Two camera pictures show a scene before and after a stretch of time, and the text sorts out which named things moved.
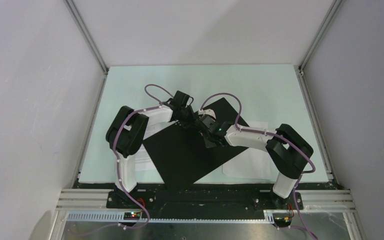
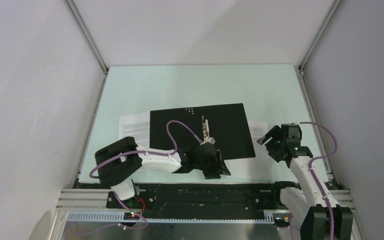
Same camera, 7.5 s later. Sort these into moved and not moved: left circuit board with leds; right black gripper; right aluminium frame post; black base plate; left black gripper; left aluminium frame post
Moved: left black gripper; right black gripper
Not moved: left aluminium frame post; black base plate; right aluminium frame post; left circuit board with leds
